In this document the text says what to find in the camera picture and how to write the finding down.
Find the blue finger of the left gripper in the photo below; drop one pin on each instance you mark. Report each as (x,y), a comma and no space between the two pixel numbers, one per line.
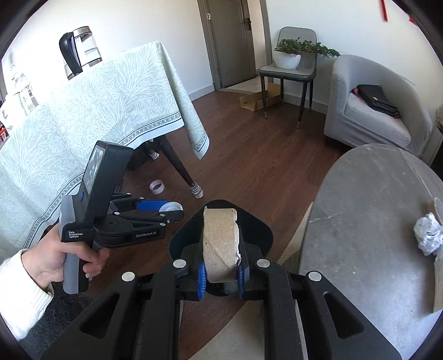
(145,205)

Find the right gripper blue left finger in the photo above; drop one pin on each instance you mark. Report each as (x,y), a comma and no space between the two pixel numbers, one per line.
(202,281)

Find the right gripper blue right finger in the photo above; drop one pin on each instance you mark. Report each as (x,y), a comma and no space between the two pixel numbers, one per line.
(240,278)

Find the brown cardboard tape roll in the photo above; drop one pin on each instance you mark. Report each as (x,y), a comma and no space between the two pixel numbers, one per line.
(220,245)

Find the white paper ball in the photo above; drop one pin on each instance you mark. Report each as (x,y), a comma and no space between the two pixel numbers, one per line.
(428,233)

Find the white sleeved left forearm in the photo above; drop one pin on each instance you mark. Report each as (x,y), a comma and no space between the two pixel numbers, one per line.
(23,302)

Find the person's left hand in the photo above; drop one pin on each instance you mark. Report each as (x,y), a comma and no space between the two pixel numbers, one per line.
(45,262)

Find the white tape roll on floor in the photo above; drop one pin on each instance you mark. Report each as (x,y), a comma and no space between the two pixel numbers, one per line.
(157,186)

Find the dark dining table leg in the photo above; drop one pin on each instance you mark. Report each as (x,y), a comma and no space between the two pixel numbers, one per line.
(171,155)

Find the beige floor rug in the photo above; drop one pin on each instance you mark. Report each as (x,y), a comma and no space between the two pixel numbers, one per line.
(243,336)

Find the round grey coffee table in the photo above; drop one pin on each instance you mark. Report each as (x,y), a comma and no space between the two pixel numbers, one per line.
(360,237)

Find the flat cardboard box on floor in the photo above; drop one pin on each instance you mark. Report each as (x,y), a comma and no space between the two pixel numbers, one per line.
(254,102)

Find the grey armchair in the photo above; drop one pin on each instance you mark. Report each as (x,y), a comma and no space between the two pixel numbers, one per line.
(352,122)

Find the grey door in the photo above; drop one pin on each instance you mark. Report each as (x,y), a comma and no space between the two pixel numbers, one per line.
(229,40)

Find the potted green plant white pot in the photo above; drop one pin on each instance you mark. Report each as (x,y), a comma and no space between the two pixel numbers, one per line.
(288,52)

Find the grey dining chair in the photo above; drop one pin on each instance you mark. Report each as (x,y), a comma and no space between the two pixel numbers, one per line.
(297,68)

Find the black handbag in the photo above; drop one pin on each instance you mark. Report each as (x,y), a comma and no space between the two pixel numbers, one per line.
(375,98)

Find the glass kettle black handle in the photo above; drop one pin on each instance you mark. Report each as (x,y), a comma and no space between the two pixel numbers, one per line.
(79,51)

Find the red wall scroll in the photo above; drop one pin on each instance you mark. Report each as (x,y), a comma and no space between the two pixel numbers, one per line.
(383,10)

